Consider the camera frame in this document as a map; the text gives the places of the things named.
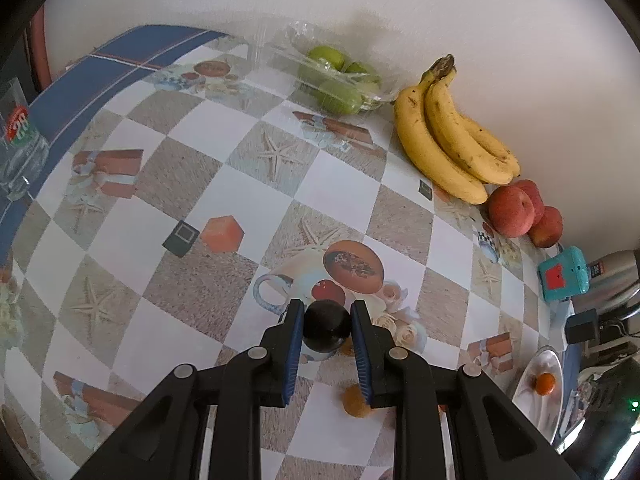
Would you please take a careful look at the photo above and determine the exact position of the black cable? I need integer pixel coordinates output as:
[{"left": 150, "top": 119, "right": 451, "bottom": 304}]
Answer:
[{"left": 597, "top": 305, "right": 640, "bottom": 346}]

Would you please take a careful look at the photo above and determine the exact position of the brown longan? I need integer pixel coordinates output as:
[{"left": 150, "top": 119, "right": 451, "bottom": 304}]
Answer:
[{"left": 342, "top": 384, "right": 372, "bottom": 418}]

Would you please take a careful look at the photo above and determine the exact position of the black power adapter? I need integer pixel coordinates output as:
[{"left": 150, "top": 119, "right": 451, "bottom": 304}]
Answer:
[{"left": 565, "top": 309, "right": 600, "bottom": 346}]

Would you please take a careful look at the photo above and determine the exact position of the stainless steel kettle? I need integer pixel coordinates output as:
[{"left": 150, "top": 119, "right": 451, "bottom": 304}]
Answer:
[{"left": 582, "top": 249, "right": 640, "bottom": 311}]

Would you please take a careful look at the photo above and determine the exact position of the reddish rail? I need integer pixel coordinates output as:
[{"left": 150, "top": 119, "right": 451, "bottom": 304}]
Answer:
[{"left": 27, "top": 2, "right": 53, "bottom": 91}]

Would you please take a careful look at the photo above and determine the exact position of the stainless steel plate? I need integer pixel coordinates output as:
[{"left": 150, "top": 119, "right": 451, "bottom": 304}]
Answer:
[{"left": 511, "top": 346, "right": 566, "bottom": 443}]

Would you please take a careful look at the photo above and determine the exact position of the glass mug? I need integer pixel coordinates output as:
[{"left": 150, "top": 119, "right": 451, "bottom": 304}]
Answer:
[{"left": 0, "top": 77, "right": 51, "bottom": 201}]

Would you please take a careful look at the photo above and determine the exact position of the small green fruit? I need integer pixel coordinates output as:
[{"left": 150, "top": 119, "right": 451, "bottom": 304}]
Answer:
[
  {"left": 306, "top": 46, "right": 346, "bottom": 72},
  {"left": 320, "top": 82, "right": 363, "bottom": 115},
  {"left": 345, "top": 61, "right": 383, "bottom": 86}
]

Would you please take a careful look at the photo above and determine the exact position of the teal plastic box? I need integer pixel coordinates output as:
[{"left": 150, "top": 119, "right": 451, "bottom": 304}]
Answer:
[{"left": 537, "top": 246, "right": 591, "bottom": 303}]

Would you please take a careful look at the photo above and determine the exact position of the yellow banana bunch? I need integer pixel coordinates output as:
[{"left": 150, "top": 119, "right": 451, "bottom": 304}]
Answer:
[{"left": 394, "top": 54, "right": 521, "bottom": 206}]

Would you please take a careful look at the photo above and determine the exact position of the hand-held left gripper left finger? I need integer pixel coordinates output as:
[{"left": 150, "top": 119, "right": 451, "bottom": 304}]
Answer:
[{"left": 75, "top": 299, "right": 307, "bottom": 480}]

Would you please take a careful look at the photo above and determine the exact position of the dark purple plum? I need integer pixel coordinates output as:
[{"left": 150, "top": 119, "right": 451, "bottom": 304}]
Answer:
[{"left": 303, "top": 301, "right": 352, "bottom": 353}]

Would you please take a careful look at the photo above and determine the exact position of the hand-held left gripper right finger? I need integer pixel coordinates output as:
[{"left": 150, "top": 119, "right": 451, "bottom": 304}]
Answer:
[{"left": 350, "top": 299, "right": 583, "bottom": 480}]

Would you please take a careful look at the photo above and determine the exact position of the red apple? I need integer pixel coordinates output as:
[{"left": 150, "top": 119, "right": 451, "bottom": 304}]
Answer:
[
  {"left": 529, "top": 206, "right": 564, "bottom": 249},
  {"left": 487, "top": 185, "right": 536, "bottom": 238},
  {"left": 515, "top": 179, "right": 546, "bottom": 226}
]

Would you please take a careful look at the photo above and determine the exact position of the clear plastic clamshell container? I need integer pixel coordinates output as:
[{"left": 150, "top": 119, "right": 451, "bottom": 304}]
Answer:
[{"left": 247, "top": 20, "right": 398, "bottom": 116}]

